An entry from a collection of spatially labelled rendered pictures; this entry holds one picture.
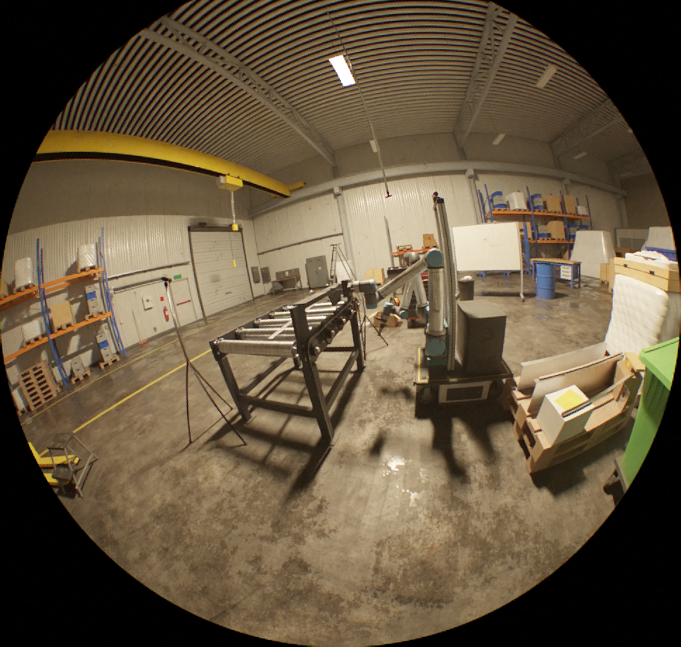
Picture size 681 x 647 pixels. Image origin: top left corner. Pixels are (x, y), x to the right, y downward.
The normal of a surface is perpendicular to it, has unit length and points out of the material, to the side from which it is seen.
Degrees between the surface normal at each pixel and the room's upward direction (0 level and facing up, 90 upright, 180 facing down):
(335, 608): 0
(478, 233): 90
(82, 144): 90
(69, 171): 90
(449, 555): 0
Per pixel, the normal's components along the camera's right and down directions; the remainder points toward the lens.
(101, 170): 0.94, -0.08
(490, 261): -0.67, 0.26
